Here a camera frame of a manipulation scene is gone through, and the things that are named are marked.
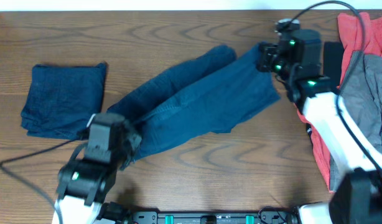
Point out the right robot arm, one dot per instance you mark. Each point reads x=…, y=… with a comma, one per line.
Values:
x=295, y=59

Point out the navy blue denim shorts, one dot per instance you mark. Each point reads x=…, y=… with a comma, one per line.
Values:
x=209, y=94

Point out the folded navy blue garment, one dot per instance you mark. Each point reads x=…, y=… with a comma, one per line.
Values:
x=61, y=100

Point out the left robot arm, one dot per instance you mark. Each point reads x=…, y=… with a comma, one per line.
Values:
x=90, y=173

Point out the red garment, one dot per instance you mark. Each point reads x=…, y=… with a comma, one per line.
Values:
x=359, y=36

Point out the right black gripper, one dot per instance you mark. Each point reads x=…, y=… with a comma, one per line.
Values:
x=267, y=50

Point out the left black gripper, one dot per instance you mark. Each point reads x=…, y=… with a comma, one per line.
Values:
x=132, y=136

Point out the black cloth strip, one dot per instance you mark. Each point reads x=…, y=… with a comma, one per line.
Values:
x=332, y=58

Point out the grey garment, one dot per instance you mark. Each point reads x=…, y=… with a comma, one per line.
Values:
x=363, y=98

